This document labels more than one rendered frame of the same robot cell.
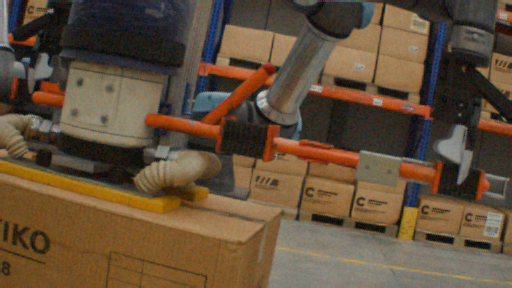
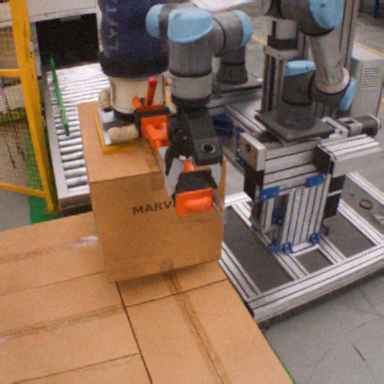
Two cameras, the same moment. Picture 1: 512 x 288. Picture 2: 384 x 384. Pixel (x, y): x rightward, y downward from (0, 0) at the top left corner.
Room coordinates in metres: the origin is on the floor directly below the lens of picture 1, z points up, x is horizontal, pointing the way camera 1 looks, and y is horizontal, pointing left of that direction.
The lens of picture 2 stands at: (0.80, -0.95, 1.68)
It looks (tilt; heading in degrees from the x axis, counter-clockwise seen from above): 35 degrees down; 63
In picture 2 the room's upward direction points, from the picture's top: straight up
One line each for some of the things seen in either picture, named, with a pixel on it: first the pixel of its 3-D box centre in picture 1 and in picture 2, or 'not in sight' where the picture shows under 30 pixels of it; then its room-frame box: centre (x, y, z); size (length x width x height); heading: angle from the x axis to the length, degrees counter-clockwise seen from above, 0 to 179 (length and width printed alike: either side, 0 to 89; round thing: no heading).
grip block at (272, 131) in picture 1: (248, 138); (153, 120); (1.16, 0.01, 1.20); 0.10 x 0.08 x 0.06; 171
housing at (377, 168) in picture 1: (378, 168); (174, 161); (1.12, -0.20, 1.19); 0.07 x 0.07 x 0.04; 81
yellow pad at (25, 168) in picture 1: (77, 173); (111, 123); (1.11, 0.28, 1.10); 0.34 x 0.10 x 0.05; 81
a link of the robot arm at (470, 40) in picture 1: (471, 44); (189, 83); (1.11, -0.32, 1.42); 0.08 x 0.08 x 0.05
